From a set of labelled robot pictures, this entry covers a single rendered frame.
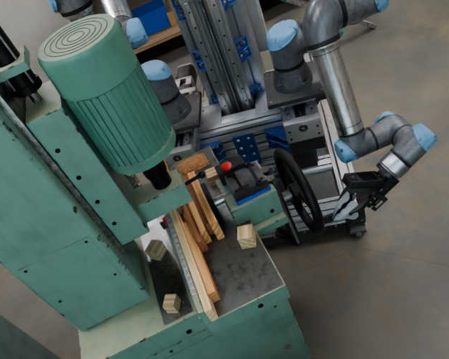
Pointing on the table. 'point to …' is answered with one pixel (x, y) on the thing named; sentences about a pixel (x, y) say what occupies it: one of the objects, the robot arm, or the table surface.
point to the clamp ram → (214, 201)
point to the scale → (181, 256)
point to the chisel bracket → (161, 197)
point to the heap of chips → (192, 164)
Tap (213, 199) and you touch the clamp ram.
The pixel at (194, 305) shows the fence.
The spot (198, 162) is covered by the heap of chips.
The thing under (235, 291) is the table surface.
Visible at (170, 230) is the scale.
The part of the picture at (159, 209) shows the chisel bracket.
